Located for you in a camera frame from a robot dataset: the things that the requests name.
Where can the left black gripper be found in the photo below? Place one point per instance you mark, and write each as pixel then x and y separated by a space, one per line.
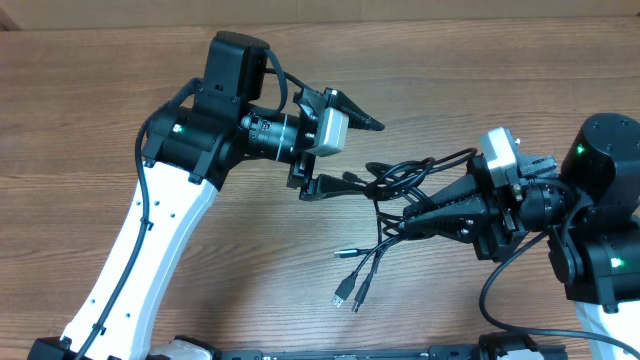
pixel 305 163

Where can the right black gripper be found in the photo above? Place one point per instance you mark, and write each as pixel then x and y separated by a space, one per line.
pixel 493 215

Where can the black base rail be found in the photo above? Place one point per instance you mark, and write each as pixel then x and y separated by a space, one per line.
pixel 435 352

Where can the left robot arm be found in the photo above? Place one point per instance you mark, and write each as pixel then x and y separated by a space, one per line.
pixel 239 110

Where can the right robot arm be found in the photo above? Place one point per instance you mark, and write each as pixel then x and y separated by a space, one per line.
pixel 585 208

